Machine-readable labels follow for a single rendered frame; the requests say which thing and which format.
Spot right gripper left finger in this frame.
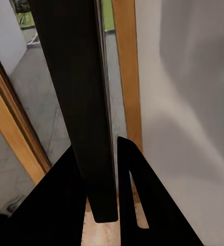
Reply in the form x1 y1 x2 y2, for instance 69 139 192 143
0 145 87 246

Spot poster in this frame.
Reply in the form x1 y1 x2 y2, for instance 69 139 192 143
28 0 118 223

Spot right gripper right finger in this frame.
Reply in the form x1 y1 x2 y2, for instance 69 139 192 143
117 136 204 246

